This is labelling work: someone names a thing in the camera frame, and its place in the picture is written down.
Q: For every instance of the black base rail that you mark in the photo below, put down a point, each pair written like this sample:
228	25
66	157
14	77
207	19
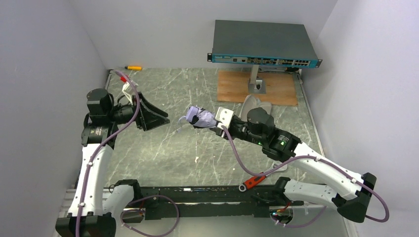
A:
208	201

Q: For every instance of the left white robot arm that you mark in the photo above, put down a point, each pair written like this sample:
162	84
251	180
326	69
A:
90	214

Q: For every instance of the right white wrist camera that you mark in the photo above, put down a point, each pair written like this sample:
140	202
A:
224	117

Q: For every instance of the pink umbrella case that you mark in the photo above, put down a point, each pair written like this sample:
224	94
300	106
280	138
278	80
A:
251	102

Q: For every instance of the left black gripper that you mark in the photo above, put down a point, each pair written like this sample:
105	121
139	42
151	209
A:
140	113

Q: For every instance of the lilac umbrella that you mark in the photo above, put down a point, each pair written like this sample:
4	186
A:
200	118

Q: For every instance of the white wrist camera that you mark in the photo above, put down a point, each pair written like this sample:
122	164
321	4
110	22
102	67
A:
224	117
129	89

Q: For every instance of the black yellow tool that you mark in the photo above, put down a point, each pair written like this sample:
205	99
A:
291	69

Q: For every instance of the yellow handled screwdriver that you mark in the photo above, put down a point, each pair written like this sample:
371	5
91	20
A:
133	68

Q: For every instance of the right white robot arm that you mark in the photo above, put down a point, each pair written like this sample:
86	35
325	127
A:
348	192

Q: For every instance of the wooden base board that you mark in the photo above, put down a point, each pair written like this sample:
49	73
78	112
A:
279	88

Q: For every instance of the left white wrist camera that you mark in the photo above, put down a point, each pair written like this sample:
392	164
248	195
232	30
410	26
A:
129	89

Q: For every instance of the red handled adjustable wrench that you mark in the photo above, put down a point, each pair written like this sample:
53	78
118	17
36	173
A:
255	180

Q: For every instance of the network switch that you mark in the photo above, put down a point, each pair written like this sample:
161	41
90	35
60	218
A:
262	44

